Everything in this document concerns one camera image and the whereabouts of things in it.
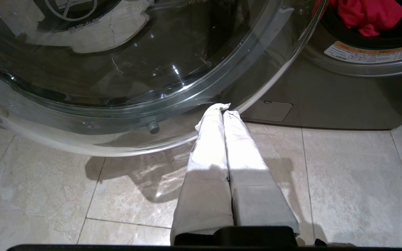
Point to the grey front-load washer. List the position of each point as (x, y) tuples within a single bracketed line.
[(337, 90)]

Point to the red garment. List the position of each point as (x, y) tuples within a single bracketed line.
[(365, 15)]

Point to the glass washer door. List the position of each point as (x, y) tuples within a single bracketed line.
[(124, 69)]

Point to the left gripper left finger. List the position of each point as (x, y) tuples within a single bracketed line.
[(205, 181)]

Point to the washer filter access flap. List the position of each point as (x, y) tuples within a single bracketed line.
[(267, 111)]

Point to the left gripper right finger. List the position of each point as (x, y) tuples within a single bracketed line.
[(253, 188)]

